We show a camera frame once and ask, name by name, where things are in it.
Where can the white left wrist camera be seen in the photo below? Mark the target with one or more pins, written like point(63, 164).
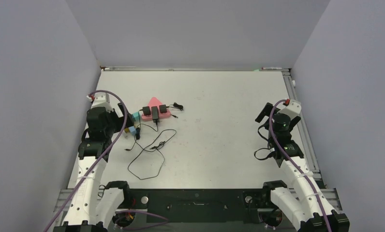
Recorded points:
point(100, 99)

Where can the black power adapter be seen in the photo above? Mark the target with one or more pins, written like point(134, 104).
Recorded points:
point(155, 114)

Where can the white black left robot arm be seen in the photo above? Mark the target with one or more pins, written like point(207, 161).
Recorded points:
point(85, 213)

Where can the pink triangular power strip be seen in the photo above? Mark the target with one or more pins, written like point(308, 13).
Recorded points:
point(155, 102)

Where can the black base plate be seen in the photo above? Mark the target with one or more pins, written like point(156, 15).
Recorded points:
point(206, 205)

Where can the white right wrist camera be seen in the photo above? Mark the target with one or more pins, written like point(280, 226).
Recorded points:
point(292, 108)

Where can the black tp-link adapter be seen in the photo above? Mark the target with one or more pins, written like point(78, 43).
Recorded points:
point(146, 111)
point(163, 109)

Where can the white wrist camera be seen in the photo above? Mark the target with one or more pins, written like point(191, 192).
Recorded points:
point(292, 108)
point(100, 99)

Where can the aluminium frame rail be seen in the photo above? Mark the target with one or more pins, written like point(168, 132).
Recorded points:
point(302, 127)

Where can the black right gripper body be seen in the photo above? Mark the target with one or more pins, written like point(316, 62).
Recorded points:
point(265, 113)

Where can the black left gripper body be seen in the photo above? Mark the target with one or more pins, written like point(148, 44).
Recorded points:
point(116, 123)

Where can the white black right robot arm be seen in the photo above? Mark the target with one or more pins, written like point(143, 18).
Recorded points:
point(298, 197)

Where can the teal block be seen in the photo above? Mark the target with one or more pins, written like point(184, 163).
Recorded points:
point(135, 116)

